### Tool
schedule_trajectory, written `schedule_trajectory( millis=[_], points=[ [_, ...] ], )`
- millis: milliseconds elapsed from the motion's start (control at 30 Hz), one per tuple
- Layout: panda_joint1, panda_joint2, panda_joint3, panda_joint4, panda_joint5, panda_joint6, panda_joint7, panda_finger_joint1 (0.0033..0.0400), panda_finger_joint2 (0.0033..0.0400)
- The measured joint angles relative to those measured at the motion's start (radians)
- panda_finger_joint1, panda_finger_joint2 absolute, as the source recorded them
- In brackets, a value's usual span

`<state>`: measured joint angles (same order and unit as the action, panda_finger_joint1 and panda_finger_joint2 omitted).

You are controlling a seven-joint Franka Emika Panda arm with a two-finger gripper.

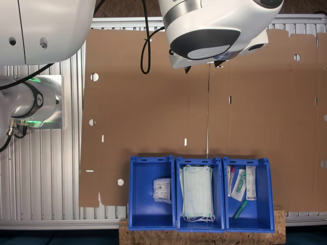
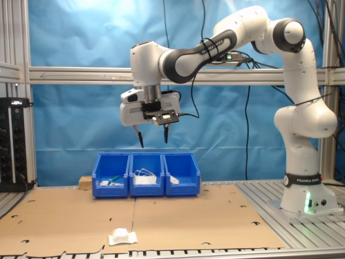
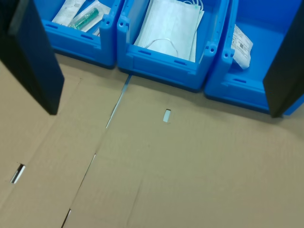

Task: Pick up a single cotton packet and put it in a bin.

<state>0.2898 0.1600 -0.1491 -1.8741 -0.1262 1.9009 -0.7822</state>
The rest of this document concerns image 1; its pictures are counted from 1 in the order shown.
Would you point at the brown cardboard sheet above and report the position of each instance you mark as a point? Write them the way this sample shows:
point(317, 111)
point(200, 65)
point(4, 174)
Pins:
point(153, 107)

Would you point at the red-capped tube in packet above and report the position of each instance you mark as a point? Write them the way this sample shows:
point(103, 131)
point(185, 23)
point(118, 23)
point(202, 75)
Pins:
point(230, 178)

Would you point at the light green face mask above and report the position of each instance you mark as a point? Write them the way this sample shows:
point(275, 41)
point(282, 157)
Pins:
point(181, 189)
point(198, 191)

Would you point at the long white printed packet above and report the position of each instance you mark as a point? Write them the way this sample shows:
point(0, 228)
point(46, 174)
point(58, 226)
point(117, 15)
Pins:
point(251, 182)

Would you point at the green syringe in clear packet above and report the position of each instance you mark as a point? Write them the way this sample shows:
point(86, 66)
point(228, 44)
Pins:
point(239, 185)

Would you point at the white printed gauze packet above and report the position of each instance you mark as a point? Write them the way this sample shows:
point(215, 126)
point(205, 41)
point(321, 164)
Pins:
point(162, 190)

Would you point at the blue plastic bin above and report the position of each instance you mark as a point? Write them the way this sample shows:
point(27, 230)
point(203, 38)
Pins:
point(219, 194)
point(261, 194)
point(143, 194)

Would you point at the loose green capped needle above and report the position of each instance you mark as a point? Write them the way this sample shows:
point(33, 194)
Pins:
point(240, 209)

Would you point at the chipboard wood plank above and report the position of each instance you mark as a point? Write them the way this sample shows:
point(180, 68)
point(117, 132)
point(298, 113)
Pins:
point(204, 238)

